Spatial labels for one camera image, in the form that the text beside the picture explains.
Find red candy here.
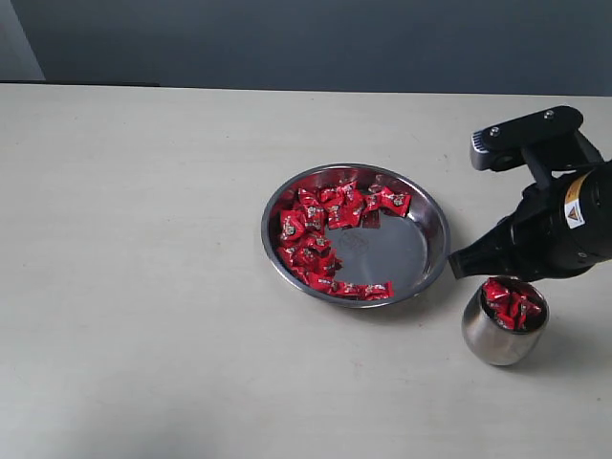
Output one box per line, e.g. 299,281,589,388
361,282,394,301
380,186,411,218
279,209,306,243
482,278,512,313
297,188,326,230
497,293,544,332
306,272,335,295

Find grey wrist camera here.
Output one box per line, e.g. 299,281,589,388
470,105,583,172

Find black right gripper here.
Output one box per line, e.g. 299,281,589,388
448,132,611,282

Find round steel plate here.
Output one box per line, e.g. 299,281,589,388
260,164,450,309

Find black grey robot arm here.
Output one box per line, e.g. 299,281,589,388
448,132,611,282

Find stainless steel cup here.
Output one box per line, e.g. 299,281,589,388
461,276,550,366

